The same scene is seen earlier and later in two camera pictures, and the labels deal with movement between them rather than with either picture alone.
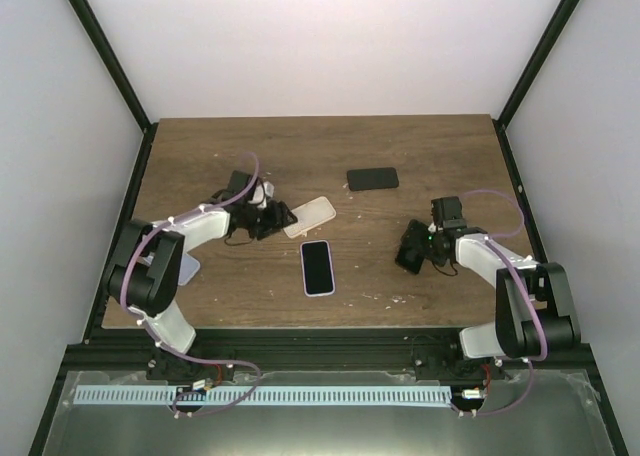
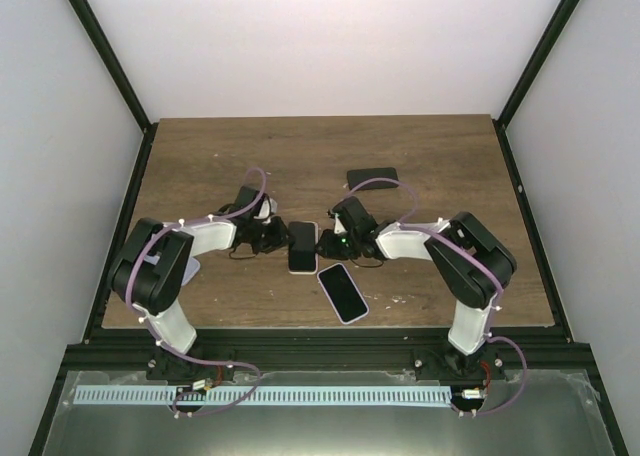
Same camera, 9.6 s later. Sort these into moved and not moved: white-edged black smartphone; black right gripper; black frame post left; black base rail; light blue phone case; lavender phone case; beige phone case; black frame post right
Moved: beige phone case; lavender phone case; black right gripper; white-edged black smartphone
Not moved: black frame post left; black frame post right; black base rail; light blue phone case
